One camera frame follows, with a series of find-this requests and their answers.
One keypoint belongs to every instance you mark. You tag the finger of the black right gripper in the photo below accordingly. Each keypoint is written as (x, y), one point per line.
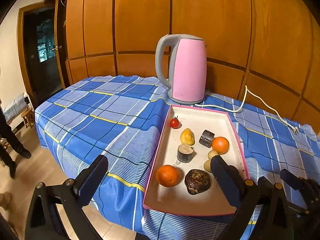
(292, 180)

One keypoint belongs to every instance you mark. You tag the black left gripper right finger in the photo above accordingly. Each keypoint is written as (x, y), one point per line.
(229, 180)

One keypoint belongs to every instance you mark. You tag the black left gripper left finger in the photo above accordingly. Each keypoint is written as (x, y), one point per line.
(89, 179)

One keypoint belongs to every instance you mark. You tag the small tan round fruit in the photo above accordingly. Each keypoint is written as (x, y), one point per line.
(212, 153)

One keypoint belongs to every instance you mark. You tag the dark brown water chestnut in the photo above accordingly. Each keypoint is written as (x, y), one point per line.
(197, 181)

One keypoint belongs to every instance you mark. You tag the round orange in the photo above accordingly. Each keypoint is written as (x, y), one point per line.
(220, 145)

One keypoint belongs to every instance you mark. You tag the dark sugarcane chunk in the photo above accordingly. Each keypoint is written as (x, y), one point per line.
(206, 138)

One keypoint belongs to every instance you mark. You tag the pale-topped sugarcane chunk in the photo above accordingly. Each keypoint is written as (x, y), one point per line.
(185, 153)

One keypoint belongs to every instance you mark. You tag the yellow mango piece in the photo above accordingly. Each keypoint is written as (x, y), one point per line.
(187, 137)

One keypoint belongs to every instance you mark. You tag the red cherry tomato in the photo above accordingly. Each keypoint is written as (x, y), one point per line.
(174, 123)

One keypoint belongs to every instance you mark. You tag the pink rimmed white tray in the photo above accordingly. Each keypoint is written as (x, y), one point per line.
(176, 200)

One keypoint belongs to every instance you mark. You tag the blue plaid tablecloth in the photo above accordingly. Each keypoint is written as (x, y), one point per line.
(122, 118)

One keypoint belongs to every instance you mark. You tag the wooden stool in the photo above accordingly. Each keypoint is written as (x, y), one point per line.
(28, 117)

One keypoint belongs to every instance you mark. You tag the person legs dark trousers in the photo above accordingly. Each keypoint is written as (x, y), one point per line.
(7, 133)

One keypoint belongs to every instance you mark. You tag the pink electric kettle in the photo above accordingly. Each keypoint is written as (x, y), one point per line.
(187, 67)

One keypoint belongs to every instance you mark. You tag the dark wooden door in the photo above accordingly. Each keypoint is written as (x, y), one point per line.
(37, 52)

